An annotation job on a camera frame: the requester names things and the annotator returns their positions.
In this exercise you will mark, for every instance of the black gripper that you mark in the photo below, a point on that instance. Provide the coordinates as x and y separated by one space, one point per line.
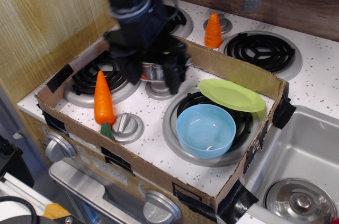
143 37

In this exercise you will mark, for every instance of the orange toy carrot green stem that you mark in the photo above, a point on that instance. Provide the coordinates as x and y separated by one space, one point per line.
103 106

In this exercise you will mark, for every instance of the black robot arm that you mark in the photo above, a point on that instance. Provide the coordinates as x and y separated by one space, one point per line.
144 38

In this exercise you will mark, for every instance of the orange carrot top piece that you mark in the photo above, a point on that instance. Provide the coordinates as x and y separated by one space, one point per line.
213 36

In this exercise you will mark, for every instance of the green plastic plate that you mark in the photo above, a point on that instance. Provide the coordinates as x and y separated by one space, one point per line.
231 95

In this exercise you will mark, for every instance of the small steel pot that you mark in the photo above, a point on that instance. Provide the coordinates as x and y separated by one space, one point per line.
154 72

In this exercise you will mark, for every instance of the middle silver stovetop knob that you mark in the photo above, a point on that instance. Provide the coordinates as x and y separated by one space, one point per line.
158 91

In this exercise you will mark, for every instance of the silver stovetop knob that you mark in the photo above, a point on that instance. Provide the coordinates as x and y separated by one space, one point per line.
158 91
225 24
127 128

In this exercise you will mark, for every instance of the back left coil burner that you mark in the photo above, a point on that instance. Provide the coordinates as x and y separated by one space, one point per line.
179 23

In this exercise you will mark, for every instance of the coil burner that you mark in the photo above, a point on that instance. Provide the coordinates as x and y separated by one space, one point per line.
247 125
79 90
179 23
269 51

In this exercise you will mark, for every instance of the brown cardboard fence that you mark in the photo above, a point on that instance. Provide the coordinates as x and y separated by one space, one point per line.
149 163

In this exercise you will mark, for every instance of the front silver stovetop knob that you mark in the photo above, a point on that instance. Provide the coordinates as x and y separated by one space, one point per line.
127 128

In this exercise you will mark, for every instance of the front left coil burner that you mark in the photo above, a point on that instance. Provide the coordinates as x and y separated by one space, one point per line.
79 90

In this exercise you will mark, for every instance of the light blue plastic bowl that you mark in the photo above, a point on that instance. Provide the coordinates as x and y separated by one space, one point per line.
205 131

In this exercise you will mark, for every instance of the back silver stovetop knob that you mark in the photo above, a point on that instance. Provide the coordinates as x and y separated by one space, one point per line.
225 24

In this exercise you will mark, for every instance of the front right coil burner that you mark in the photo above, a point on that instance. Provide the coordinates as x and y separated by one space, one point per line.
247 125

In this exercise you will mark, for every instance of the back right coil burner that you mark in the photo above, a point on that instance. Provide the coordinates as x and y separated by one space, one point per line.
269 51

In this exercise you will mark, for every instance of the left silver oven knob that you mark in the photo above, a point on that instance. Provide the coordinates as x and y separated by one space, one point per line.
58 148

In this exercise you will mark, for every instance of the silver oven knob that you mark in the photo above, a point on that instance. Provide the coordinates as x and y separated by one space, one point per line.
58 148
160 209

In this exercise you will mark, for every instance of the right silver oven knob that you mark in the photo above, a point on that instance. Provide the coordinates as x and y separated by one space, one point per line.
160 209

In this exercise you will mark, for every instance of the silver sink basin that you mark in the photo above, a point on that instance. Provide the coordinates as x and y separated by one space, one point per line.
306 148

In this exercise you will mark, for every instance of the yellow sponge piece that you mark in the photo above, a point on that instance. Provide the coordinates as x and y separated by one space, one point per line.
55 211

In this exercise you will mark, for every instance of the steel pot lid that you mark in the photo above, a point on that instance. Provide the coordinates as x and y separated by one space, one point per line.
300 201

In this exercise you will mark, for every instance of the silver oven door handle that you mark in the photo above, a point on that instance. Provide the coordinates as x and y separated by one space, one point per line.
88 190

